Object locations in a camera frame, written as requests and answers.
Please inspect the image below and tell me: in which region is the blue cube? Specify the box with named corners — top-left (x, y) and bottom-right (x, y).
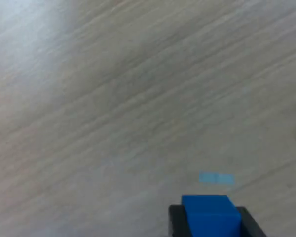
top-left (181, 194), bottom-right (242, 237)

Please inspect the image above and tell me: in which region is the small tape piece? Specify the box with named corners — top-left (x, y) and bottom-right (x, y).
top-left (198, 171), bottom-right (236, 185)

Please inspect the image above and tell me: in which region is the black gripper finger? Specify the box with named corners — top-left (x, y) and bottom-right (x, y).
top-left (235, 206), bottom-right (268, 237)
top-left (168, 204), bottom-right (193, 237)

